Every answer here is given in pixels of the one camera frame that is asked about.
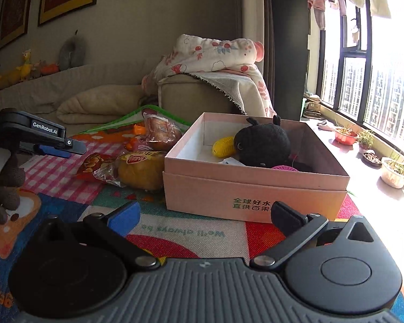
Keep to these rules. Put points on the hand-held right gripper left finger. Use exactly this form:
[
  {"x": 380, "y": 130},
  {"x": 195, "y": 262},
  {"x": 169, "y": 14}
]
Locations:
[{"x": 125, "y": 218}]

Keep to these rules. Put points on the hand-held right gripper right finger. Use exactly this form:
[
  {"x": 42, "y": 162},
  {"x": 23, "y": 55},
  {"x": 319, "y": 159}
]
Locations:
[{"x": 286, "y": 218}]

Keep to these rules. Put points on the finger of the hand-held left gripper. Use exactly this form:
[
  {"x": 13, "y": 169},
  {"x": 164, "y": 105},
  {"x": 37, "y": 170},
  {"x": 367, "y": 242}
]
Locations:
[
  {"x": 52, "y": 150},
  {"x": 74, "y": 146}
]

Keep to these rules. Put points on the red snack packet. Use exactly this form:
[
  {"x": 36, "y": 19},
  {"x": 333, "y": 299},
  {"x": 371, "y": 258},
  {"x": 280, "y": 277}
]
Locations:
[{"x": 94, "y": 168}]

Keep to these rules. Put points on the pink cardboard box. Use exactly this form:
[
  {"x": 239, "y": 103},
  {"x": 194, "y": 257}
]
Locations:
[{"x": 249, "y": 191}]

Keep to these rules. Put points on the bread packet with yellow label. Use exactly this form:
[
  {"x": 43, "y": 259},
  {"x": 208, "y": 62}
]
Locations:
[{"x": 141, "y": 171}]

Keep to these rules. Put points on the pink and green toy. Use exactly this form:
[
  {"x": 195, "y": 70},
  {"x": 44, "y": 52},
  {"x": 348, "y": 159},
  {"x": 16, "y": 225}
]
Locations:
[{"x": 134, "y": 143}]

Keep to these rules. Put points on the clear bread packet red print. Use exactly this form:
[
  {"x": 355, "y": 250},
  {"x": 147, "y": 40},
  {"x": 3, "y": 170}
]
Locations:
[{"x": 161, "y": 131}]

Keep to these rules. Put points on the person's left forearm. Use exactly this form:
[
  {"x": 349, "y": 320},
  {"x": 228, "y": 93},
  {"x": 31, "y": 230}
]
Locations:
[{"x": 7, "y": 188}]

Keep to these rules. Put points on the pink round plastic item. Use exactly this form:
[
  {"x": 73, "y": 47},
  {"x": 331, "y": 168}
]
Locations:
[{"x": 284, "y": 168}]

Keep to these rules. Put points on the yellow plush toy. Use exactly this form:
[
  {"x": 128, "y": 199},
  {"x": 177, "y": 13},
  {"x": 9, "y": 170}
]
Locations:
[{"x": 20, "y": 70}]

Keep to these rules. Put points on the small beige plush toy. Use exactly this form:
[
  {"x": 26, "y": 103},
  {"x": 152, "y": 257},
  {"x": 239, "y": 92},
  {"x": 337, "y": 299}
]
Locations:
[{"x": 36, "y": 69}]

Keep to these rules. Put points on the orange plush toy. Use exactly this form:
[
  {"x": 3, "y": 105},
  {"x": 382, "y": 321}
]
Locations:
[{"x": 49, "y": 69}]

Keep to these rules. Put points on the colourful printed play mat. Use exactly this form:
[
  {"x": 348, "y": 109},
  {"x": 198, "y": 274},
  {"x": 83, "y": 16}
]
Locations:
[{"x": 195, "y": 232}]

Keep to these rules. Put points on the white paper slip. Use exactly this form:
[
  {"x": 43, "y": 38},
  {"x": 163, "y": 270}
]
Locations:
[{"x": 234, "y": 162}]

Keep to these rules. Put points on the black plush toy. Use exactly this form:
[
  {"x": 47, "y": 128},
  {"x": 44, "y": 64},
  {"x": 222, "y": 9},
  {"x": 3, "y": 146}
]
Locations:
[{"x": 262, "y": 144}]

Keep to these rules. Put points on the grey neck pillow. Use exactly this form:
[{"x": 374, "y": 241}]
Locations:
[{"x": 70, "y": 48}]

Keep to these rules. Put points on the yellow corn toy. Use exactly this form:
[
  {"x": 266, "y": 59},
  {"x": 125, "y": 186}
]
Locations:
[{"x": 224, "y": 146}]

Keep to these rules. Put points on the plant in red pot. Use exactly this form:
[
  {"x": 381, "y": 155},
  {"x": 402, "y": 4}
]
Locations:
[{"x": 345, "y": 137}]

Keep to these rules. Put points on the dark bowl of soil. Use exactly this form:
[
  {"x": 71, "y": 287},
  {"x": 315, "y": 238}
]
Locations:
[{"x": 372, "y": 159}]

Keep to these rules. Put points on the small plant in dark pot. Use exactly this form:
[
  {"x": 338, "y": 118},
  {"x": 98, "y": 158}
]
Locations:
[{"x": 365, "y": 139}]

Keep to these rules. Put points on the pile of cardboard clutter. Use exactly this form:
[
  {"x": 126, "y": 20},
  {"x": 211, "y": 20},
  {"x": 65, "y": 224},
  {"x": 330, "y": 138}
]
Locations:
[{"x": 312, "y": 106}]

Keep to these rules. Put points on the plant in white ribbed bowl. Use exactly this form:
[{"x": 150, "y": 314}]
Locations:
[{"x": 395, "y": 175}]

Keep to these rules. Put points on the beige sofa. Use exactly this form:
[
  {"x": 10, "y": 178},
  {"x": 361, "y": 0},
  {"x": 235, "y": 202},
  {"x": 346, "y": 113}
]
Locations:
[{"x": 188, "y": 94}]

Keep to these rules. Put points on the beige cushion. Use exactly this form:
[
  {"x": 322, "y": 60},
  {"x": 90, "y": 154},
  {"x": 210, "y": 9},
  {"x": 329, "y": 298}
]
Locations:
[{"x": 222, "y": 84}]

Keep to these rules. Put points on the floral pink quilt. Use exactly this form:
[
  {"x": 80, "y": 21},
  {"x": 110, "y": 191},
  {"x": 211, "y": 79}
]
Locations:
[{"x": 205, "y": 53}]

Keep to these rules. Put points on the brown curtain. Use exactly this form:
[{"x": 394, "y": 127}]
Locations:
[{"x": 286, "y": 40}]

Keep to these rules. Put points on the pink hanging clothes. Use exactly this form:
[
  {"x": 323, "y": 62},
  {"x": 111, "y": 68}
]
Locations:
[{"x": 316, "y": 6}]

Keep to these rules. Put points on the black window frame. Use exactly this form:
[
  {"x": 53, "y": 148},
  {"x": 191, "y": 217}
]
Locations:
[{"x": 340, "y": 84}]

